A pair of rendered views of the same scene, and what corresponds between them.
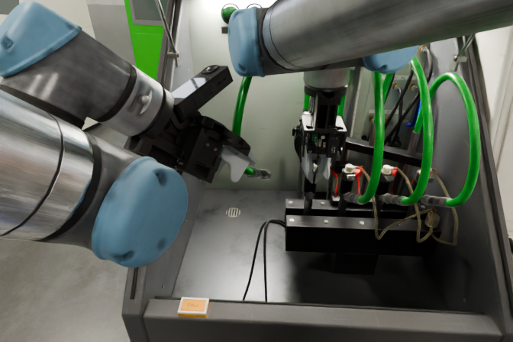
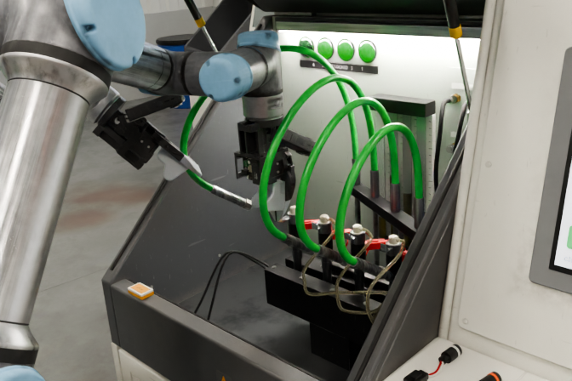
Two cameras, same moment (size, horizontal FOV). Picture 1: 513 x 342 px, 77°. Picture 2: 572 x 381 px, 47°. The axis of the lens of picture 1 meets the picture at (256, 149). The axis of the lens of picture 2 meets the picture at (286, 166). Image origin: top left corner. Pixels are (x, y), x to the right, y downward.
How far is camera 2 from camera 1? 0.99 m
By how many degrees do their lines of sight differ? 40
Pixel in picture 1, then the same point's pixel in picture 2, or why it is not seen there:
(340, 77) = (256, 109)
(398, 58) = (220, 90)
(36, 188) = not seen: outside the picture
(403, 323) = (262, 361)
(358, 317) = (235, 344)
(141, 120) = (93, 112)
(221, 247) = (241, 296)
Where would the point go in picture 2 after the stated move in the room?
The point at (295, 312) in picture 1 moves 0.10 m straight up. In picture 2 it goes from (197, 322) to (191, 274)
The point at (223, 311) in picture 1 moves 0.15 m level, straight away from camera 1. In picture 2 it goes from (155, 302) to (202, 270)
